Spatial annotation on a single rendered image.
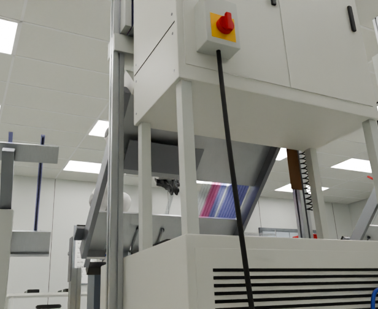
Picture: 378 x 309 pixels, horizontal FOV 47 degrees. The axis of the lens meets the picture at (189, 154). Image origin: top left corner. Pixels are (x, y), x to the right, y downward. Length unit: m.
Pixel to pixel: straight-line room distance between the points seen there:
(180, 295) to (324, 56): 0.85
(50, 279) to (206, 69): 7.61
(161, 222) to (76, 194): 7.07
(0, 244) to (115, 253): 0.50
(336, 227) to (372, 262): 10.93
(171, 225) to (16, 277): 6.72
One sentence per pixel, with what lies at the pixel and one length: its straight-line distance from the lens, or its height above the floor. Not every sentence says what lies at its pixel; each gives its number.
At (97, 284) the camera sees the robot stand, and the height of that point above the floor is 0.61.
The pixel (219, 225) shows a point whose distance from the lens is 1.97.
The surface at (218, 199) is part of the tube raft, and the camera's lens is 1.89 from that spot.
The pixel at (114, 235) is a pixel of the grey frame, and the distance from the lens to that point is 1.32.
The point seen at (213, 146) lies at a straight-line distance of 1.72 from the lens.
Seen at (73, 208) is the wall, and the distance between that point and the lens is 8.79.
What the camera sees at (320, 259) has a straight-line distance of 1.14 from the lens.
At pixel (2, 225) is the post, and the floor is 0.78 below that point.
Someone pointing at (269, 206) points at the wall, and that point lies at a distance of 10.86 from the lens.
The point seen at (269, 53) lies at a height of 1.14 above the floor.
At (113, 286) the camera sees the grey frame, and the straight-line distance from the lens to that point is 1.30.
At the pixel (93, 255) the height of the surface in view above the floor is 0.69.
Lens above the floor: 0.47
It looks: 20 degrees up
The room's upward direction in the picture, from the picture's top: 3 degrees counter-clockwise
